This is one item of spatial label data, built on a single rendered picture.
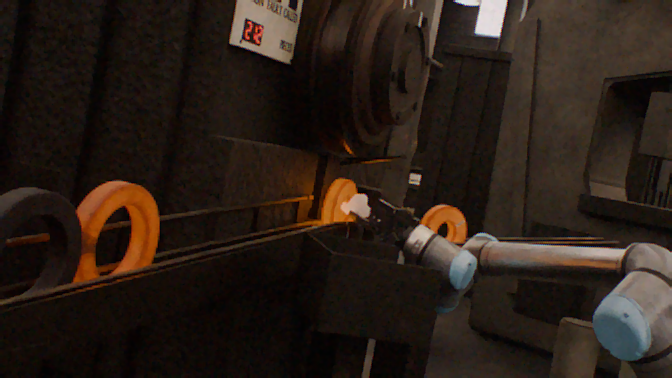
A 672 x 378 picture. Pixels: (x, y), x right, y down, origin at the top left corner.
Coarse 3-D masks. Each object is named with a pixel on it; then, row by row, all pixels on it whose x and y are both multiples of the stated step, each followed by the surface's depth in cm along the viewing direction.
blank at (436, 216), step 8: (432, 208) 251; (440, 208) 250; (448, 208) 251; (456, 208) 253; (424, 216) 250; (432, 216) 248; (440, 216) 250; (448, 216) 252; (456, 216) 253; (424, 224) 249; (432, 224) 249; (440, 224) 250; (448, 224) 255; (456, 224) 254; (464, 224) 255; (448, 232) 256; (456, 232) 254; (464, 232) 256; (448, 240) 254; (456, 240) 255
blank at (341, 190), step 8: (336, 184) 216; (344, 184) 216; (352, 184) 221; (328, 192) 215; (336, 192) 214; (344, 192) 217; (352, 192) 222; (328, 200) 214; (336, 200) 213; (344, 200) 223; (328, 208) 213; (336, 208) 214; (328, 216) 214; (336, 216) 215; (344, 216) 223
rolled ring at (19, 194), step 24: (24, 192) 114; (48, 192) 117; (0, 216) 110; (24, 216) 113; (48, 216) 118; (72, 216) 122; (0, 240) 110; (72, 240) 123; (48, 264) 123; (72, 264) 124; (0, 288) 112; (48, 288) 121
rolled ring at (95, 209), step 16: (96, 192) 129; (112, 192) 129; (128, 192) 133; (144, 192) 136; (80, 208) 128; (96, 208) 127; (112, 208) 130; (128, 208) 138; (144, 208) 137; (96, 224) 127; (144, 224) 139; (96, 240) 128; (144, 240) 140; (128, 256) 140; (144, 256) 140; (80, 272) 127; (96, 272) 130; (112, 272) 138
